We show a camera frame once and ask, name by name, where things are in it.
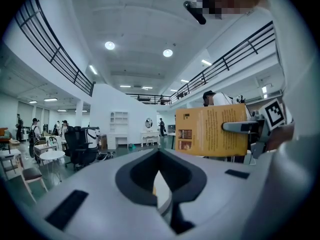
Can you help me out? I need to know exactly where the white table with wire rim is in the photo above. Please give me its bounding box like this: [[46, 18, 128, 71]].
[[33, 139, 59, 160]]

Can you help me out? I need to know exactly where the black office chair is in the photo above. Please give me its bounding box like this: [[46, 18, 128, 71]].
[[64, 125, 101, 172]]

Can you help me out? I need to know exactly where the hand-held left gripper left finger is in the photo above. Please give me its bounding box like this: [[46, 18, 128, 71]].
[[26, 147, 176, 240]]

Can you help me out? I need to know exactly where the black head-worn camera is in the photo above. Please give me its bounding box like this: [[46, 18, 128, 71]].
[[183, 0, 207, 26]]

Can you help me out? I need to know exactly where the small white square table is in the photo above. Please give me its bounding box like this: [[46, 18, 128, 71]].
[[0, 148, 24, 180]]

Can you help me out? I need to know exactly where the black metal railing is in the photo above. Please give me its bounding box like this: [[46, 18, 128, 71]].
[[124, 92, 173, 106], [170, 20, 276, 107], [13, 0, 96, 98]]

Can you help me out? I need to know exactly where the group of ceiling strip lights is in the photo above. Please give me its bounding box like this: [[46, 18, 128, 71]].
[[28, 58, 270, 105]]

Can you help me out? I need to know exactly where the round white wire-leg table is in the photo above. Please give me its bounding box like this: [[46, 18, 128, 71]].
[[39, 150, 67, 183]]

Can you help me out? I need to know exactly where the person's light t-shirt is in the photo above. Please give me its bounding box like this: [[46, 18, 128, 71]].
[[239, 6, 320, 240]]

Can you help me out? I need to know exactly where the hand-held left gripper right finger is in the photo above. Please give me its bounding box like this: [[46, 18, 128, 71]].
[[154, 147, 275, 240]]

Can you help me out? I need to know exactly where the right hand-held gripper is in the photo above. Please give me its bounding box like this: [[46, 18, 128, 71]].
[[221, 98, 293, 160]]

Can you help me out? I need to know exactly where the white shelf cabinet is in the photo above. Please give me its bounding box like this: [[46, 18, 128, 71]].
[[107, 110, 130, 150]]

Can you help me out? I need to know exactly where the white dressing table with mirror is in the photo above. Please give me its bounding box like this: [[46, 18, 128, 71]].
[[140, 117, 160, 148]]

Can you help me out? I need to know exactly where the yellow book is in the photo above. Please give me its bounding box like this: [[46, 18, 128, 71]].
[[174, 103, 251, 158]]

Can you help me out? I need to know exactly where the white bag with black straps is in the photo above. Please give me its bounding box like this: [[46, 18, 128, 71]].
[[84, 125, 101, 149]]

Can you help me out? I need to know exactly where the wooden chair with brown seat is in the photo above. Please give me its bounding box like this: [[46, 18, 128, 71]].
[[18, 156, 49, 203]]

